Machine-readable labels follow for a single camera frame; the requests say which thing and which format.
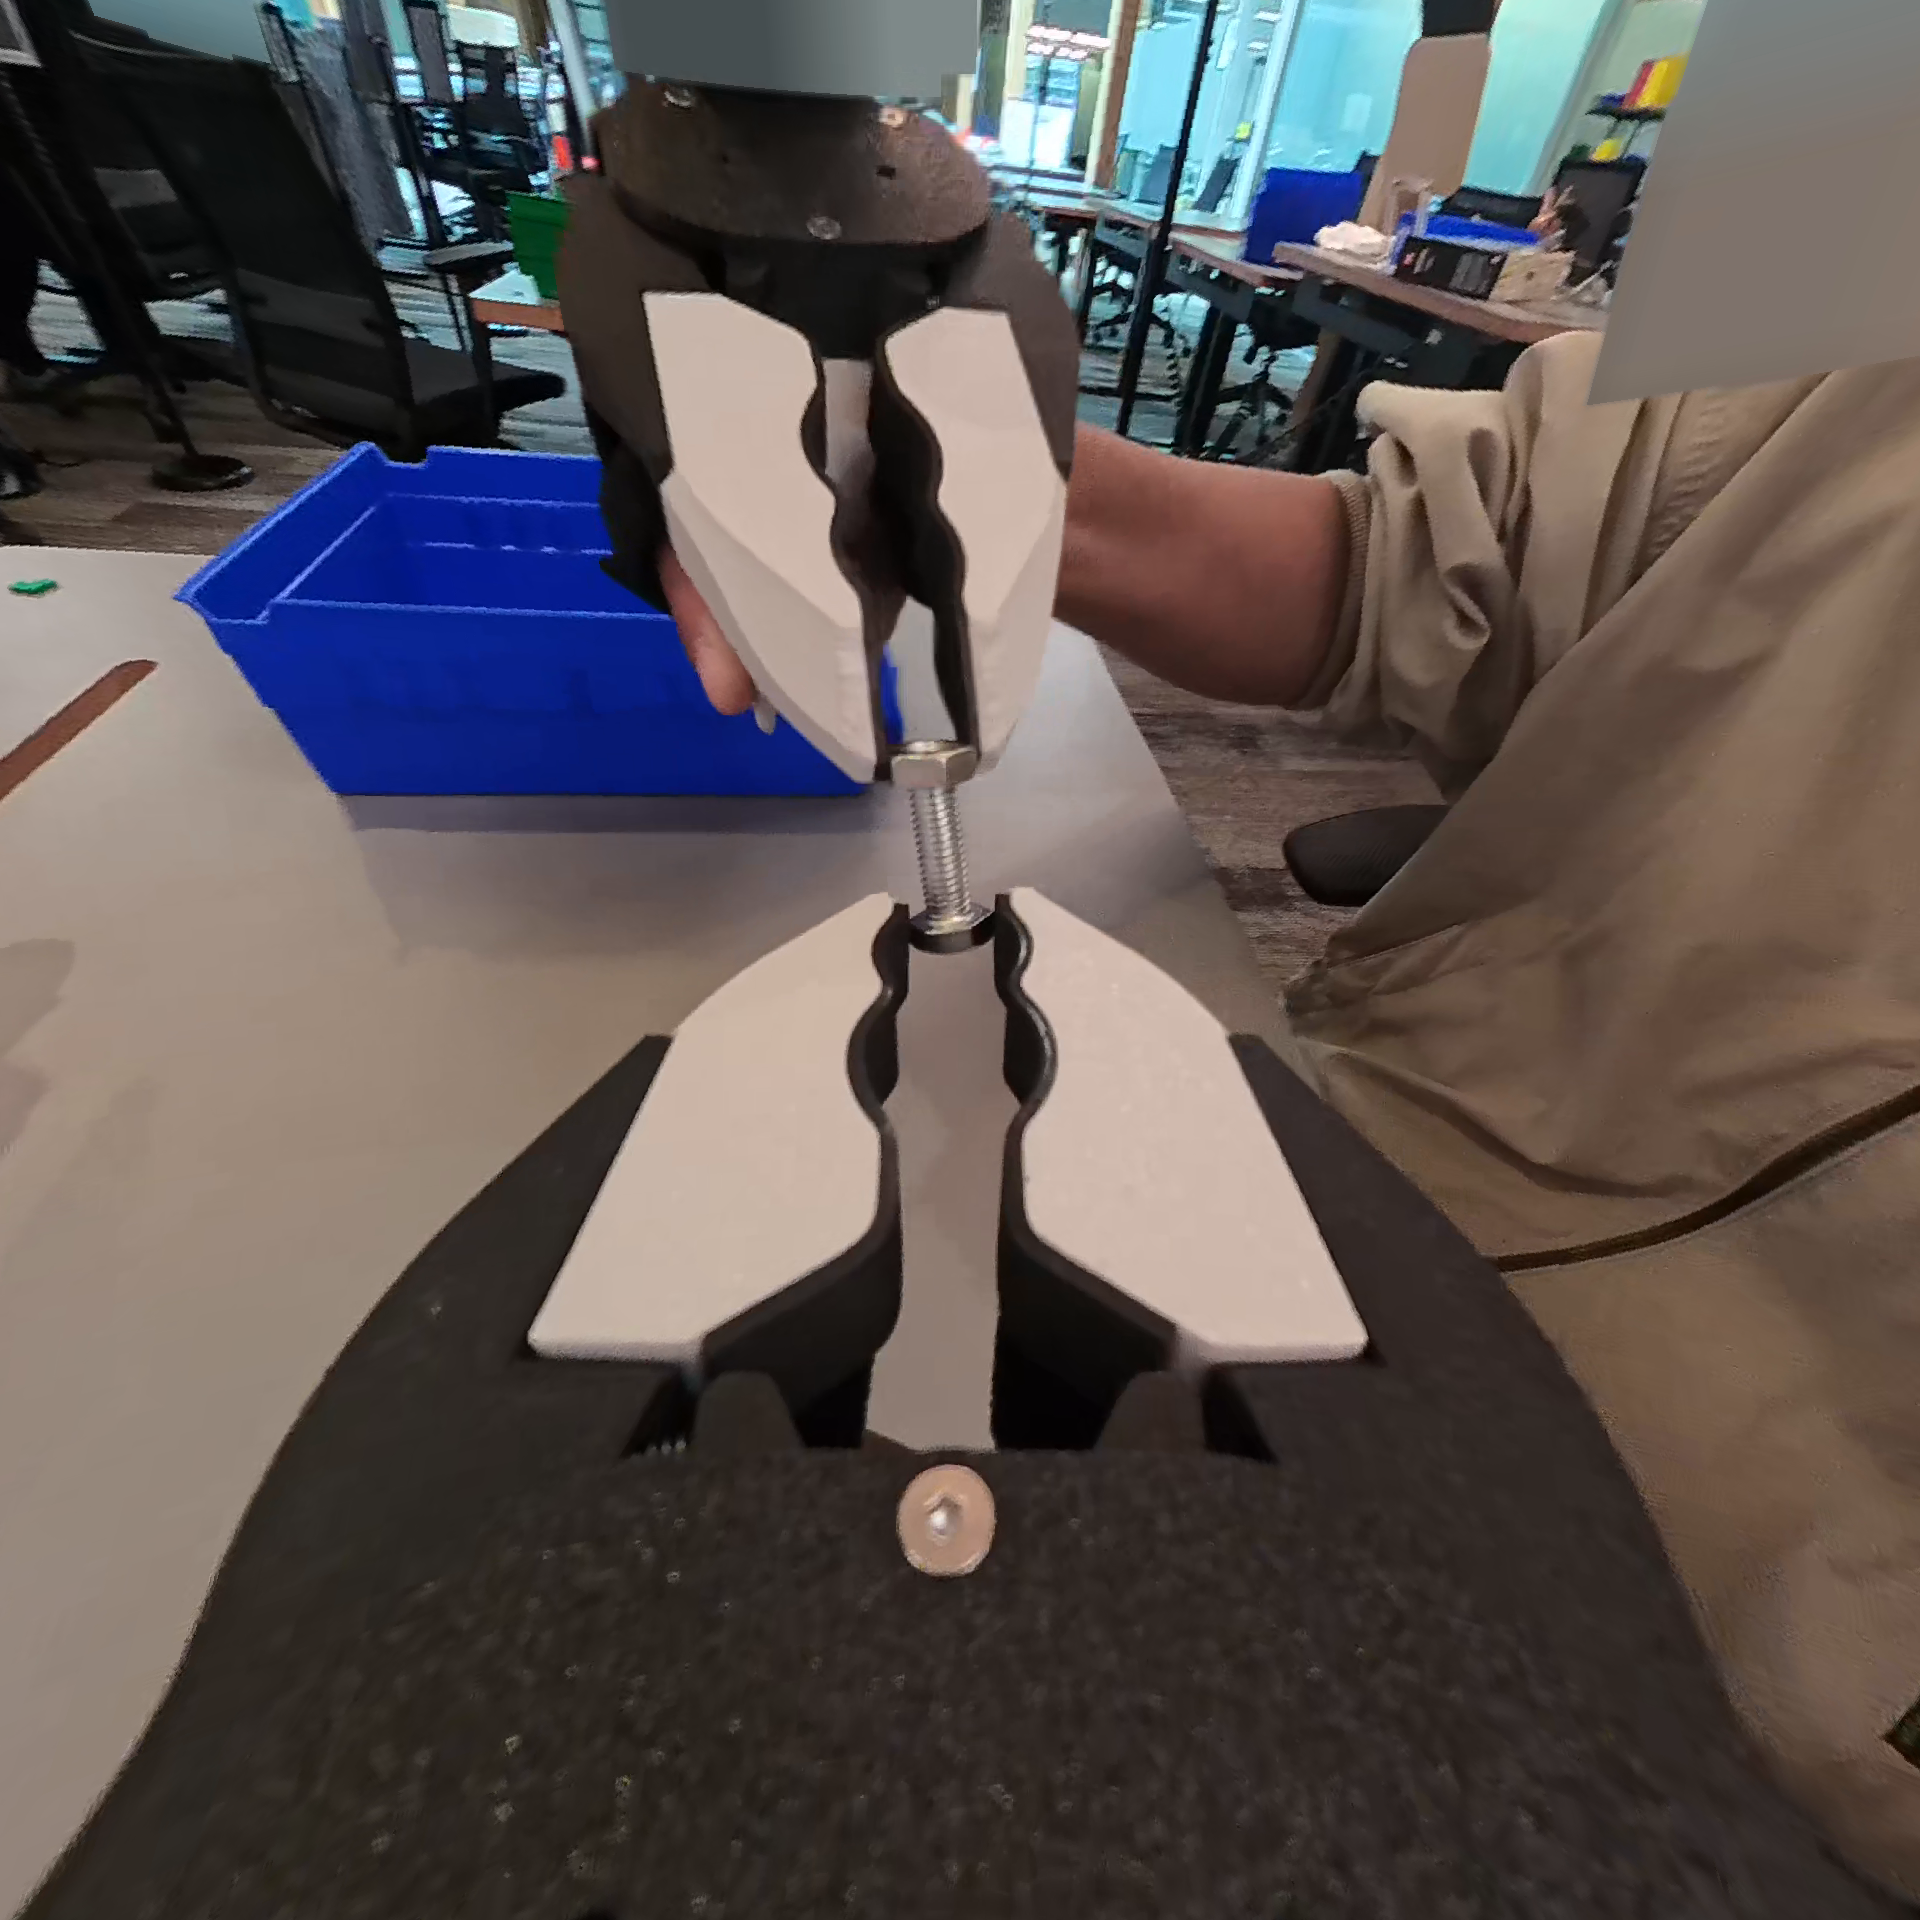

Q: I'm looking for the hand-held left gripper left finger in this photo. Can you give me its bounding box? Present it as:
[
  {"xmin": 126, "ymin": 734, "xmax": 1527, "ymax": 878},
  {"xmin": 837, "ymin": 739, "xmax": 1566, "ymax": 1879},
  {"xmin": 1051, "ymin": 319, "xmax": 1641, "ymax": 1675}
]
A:
[{"xmin": 527, "ymin": 891, "xmax": 922, "ymax": 1435}]

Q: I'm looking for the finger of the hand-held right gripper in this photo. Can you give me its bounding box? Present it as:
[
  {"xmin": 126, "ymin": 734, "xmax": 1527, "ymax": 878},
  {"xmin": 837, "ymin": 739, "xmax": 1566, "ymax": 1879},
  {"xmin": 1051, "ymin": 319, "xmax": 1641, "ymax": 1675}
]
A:
[
  {"xmin": 883, "ymin": 304, "xmax": 1070, "ymax": 760},
  {"xmin": 642, "ymin": 288, "xmax": 906, "ymax": 782}
]

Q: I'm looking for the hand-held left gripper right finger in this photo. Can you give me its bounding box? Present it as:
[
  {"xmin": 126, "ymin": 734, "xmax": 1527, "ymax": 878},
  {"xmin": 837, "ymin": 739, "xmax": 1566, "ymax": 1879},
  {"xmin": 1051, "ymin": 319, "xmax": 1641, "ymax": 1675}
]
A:
[{"xmin": 991, "ymin": 891, "xmax": 1370, "ymax": 1427}]

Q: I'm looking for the silver bolt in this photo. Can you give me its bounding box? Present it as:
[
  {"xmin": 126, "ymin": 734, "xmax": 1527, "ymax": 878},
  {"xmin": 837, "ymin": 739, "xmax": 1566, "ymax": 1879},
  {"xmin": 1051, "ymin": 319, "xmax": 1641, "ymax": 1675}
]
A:
[{"xmin": 910, "ymin": 787, "xmax": 985, "ymax": 945}]

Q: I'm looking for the blue storage bin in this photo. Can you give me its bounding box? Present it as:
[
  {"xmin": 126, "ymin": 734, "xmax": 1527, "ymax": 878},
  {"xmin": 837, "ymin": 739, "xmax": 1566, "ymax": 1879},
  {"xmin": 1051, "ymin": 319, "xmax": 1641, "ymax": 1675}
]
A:
[
  {"xmin": 1245, "ymin": 168, "xmax": 1375, "ymax": 265},
  {"xmin": 181, "ymin": 447, "xmax": 903, "ymax": 801}
]

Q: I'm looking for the person's right forearm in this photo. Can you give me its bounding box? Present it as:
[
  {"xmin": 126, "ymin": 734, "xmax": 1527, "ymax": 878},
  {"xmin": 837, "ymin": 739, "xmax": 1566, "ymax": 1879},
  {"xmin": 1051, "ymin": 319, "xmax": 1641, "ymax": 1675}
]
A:
[{"xmin": 1055, "ymin": 422, "xmax": 1375, "ymax": 714}]

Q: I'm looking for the person's right hand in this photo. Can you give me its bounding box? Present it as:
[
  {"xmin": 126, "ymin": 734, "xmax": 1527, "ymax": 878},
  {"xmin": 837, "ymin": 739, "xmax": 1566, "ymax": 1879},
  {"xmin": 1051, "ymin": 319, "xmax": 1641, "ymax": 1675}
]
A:
[{"xmin": 660, "ymin": 560, "xmax": 767, "ymax": 723}]

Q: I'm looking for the green storage bin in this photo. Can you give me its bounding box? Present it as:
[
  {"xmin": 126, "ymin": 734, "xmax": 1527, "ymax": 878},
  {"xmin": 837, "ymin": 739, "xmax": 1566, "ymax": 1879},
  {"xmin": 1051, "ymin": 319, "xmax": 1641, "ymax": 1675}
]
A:
[{"xmin": 502, "ymin": 191, "xmax": 572, "ymax": 302}]

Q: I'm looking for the black light stand pole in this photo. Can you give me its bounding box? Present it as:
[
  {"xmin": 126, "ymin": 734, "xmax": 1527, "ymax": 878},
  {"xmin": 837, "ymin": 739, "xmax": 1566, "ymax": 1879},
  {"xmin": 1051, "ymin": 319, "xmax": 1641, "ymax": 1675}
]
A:
[{"xmin": 1117, "ymin": 0, "xmax": 1226, "ymax": 447}]

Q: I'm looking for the black office chair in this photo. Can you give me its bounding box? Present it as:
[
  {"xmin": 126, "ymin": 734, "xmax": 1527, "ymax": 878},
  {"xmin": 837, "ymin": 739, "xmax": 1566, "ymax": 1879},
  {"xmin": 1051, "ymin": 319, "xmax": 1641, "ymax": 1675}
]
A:
[
  {"xmin": 1285, "ymin": 801, "xmax": 1449, "ymax": 913},
  {"xmin": 75, "ymin": 32, "xmax": 566, "ymax": 452}
]

